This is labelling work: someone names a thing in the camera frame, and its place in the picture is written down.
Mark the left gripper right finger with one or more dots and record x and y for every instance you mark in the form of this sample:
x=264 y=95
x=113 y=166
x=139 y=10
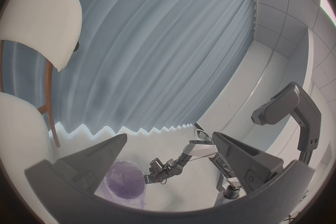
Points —
x=249 y=165

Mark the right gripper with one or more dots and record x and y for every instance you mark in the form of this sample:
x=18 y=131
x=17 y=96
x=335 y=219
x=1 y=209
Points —
x=153 y=178

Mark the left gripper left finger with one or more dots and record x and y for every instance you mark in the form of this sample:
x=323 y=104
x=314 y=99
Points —
x=86 y=167

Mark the purple plastic bag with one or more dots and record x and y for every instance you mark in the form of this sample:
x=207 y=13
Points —
x=126 y=178

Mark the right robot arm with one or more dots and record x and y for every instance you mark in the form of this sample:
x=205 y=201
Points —
x=199 y=148

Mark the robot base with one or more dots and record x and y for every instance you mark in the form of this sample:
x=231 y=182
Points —
x=220 y=198

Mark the white trash bin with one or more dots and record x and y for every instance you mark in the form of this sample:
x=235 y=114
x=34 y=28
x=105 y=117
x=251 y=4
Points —
x=112 y=203

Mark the pale blue curtain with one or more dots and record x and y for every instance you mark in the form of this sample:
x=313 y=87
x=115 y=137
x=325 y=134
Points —
x=157 y=34

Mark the white cushioned wooden chair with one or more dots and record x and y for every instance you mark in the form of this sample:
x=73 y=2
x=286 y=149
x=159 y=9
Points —
x=39 y=20

